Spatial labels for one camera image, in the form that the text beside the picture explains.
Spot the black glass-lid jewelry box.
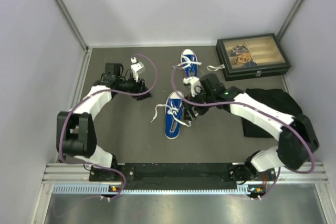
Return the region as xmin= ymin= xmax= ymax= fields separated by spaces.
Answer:
xmin=216 ymin=33 xmax=291 ymax=81

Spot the purple cable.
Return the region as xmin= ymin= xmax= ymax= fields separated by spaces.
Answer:
xmin=58 ymin=54 xmax=158 ymax=199
xmin=171 ymin=69 xmax=316 ymax=200

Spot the black cloth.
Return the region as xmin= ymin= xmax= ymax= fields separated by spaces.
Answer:
xmin=241 ymin=89 xmax=303 ymax=138

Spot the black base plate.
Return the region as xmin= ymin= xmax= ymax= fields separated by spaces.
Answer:
xmin=89 ymin=162 xmax=276 ymax=190

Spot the grey slotted cable duct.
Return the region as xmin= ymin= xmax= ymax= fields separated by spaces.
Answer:
xmin=52 ymin=184 xmax=263 ymax=195

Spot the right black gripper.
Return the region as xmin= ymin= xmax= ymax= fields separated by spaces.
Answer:
xmin=182 ymin=87 xmax=215 ymax=121

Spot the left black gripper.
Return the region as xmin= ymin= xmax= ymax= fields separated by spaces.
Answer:
xmin=117 ymin=72 xmax=153 ymax=101

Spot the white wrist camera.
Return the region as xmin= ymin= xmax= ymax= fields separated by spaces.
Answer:
xmin=183 ymin=77 xmax=203 ymax=97
xmin=130 ymin=57 xmax=145 ymax=82

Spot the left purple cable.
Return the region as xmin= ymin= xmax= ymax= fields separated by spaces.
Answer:
xmin=58 ymin=54 xmax=158 ymax=199

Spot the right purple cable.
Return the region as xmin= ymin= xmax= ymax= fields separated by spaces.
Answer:
xmin=171 ymin=69 xmax=316 ymax=200

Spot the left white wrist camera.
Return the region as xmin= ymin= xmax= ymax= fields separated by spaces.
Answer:
xmin=130 ymin=57 xmax=145 ymax=82

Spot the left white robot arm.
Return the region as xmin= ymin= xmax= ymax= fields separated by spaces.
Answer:
xmin=56 ymin=58 xmax=152 ymax=180

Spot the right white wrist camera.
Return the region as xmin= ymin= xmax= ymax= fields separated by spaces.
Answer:
xmin=183 ymin=77 xmax=203 ymax=97

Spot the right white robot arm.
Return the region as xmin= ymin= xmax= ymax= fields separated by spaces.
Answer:
xmin=183 ymin=73 xmax=319 ymax=180

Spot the blue sneaker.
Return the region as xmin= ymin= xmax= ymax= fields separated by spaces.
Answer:
xmin=151 ymin=91 xmax=191 ymax=140
xmin=173 ymin=49 xmax=202 ymax=86

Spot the aluminium frame rail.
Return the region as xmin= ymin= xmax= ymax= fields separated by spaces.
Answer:
xmin=43 ymin=162 xmax=328 ymax=184

